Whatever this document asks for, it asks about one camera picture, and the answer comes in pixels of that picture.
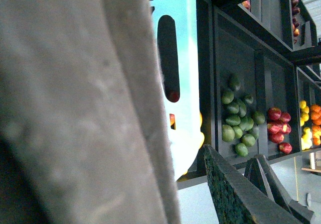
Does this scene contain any light blue plastic basket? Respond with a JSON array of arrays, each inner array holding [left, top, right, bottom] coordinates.
[[149, 0, 204, 180]]

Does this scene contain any red apple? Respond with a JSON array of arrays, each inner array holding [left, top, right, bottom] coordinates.
[[267, 122, 281, 134], [278, 142, 292, 155], [268, 133, 284, 144], [267, 107, 282, 121]]

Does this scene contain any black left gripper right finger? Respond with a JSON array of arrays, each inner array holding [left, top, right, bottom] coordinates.
[[204, 145, 300, 223]]

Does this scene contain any green mango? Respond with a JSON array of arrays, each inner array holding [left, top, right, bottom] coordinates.
[[222, 125, 235, 143], [235, 143, 248, 157], [228, 74, 241, 91], [252, 111, 265, 125], [225, 114, 241, 126], [221, 89, 234, 104]]

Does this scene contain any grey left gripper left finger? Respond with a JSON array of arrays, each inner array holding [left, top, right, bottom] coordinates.
[[1, 0, 181, 223]]

